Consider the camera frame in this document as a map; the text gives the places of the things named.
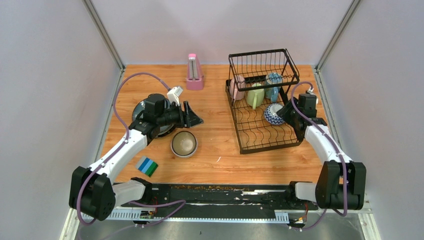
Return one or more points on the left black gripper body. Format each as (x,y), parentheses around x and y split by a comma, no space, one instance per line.
(173,116)

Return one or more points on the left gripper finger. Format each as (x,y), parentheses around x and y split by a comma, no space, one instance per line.
(192,120)
(187,109)

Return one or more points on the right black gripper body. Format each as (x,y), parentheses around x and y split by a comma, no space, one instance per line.
(297,115)

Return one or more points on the red patterned bowl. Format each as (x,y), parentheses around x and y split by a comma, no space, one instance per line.
(271,116)

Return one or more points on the black gold patterned bowl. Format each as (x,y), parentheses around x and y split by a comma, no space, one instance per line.
(184,139)

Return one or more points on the pink metronome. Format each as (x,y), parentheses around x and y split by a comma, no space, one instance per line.
(195,77)

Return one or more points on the blue mug yellow inside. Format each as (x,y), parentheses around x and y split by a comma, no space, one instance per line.
(272,82)

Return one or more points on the green handled cream mug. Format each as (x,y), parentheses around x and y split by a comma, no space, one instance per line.
(255,97)

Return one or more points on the black wire dish rack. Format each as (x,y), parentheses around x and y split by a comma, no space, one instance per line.
(254,133)

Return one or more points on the pink mug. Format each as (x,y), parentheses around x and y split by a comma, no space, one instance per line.
(235,86)

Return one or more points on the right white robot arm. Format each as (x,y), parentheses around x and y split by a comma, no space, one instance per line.
(341,182)

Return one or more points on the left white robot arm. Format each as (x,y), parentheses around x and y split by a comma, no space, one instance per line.
(92,189)

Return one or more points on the dark blue floral plate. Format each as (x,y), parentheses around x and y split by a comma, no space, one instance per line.
(137,110)

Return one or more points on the black bottom plate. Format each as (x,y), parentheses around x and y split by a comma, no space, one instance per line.
(165,133)

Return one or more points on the blue green striped block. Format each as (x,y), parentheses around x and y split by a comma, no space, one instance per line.
(146,166)

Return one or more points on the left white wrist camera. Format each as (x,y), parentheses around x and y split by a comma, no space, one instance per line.
(173,95)

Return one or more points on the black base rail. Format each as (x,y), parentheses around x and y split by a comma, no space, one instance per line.
(222,201)

